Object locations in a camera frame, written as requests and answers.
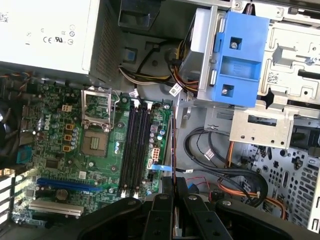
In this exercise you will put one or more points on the blue expansion slot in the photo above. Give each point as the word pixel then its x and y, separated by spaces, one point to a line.
pixel 67 183

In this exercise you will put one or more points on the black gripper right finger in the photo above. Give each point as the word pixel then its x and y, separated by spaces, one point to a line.
pixel 200 225

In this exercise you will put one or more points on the CPU socket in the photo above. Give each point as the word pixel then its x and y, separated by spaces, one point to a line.
pixel 95 143

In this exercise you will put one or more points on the green RAM stick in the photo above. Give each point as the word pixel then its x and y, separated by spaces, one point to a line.
pixel 174 140

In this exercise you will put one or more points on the white expansion slot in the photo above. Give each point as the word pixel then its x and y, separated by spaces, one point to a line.
pixel 55 207

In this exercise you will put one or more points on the green motherboard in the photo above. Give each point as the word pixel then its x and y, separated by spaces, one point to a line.
pixel 100 170

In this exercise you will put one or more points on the metal socket cover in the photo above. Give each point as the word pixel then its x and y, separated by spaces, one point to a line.
pixel 97 91

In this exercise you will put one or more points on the grey metal drive cage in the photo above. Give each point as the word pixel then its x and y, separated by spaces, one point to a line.
pixel 237 140

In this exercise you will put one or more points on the perforated metal disk bay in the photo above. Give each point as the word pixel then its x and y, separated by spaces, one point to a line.
pixel 312 190

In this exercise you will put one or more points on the grey power supply unit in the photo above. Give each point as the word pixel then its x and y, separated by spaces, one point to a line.
pixel 50 20

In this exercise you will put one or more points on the silver coin battery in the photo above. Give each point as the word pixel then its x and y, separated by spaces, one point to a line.
pixel 62 194

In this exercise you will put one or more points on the pale blue flat tab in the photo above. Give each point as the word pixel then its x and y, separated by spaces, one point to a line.
pixel 161 167

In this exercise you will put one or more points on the blue VGA port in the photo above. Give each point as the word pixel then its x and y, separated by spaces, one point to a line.
pixel 24 155

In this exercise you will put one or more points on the white power connector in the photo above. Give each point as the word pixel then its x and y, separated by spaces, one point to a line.
pixel 155 153

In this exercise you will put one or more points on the white four-pin connector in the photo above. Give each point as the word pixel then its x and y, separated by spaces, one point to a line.
pixel 66 108

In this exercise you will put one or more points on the black open PC case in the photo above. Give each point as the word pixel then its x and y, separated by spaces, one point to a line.
pixel 170 20

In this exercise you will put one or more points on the blue plastic drive latch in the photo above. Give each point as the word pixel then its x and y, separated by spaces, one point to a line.
pixel 240 70

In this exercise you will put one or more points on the RAM slot with white clips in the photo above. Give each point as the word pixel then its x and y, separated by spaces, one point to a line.
pixel 142 150
pixel 131 150

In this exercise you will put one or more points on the black RAM slot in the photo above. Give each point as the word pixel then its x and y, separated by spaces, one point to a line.
pixel 125 150
pixel 136 150

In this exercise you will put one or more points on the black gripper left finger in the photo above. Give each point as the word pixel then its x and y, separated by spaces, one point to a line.
pixel 160 220

